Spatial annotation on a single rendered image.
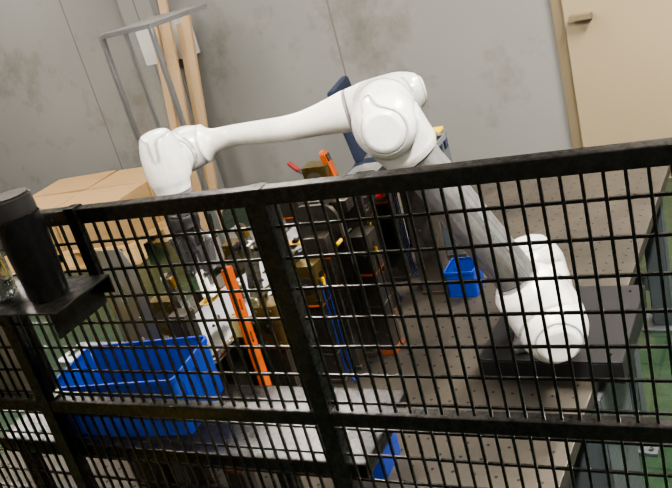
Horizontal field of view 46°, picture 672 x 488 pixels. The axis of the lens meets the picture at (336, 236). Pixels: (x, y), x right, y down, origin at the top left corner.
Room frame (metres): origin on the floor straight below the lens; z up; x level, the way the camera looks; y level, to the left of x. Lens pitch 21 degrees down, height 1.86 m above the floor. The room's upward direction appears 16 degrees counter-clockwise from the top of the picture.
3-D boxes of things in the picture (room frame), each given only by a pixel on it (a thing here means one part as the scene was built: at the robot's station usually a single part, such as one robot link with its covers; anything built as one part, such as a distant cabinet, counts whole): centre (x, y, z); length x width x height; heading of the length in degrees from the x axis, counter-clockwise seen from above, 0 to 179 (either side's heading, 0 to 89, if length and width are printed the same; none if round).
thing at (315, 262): (1.95, 0.09, 0.88); 0.11 x 0.07 x 0.37; 61
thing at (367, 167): (2.50, -0.19, 0.90); 0.13 x 0.08 x 0.41; 61
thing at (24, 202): (1.23, 0.48, 1.52); 0.07 x 0.07 x 0.18
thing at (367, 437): (1.42, 0.39, 1.01); 0.90 x 0.22 x 0.03; 61
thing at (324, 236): (2.00, 0.05, 0.91); 0.07 x 0.05 x 0.42; 61
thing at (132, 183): (6.09, 1.80, 0.24); 1.38 x 0.99 x 0.48; 56
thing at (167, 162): (1.91, 0.35, 1.45); 0.13 x 0.11 x 0.16; 170
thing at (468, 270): (2.27, -0.36, 0.74); 0.11 x 0.10 x 0.09; 151
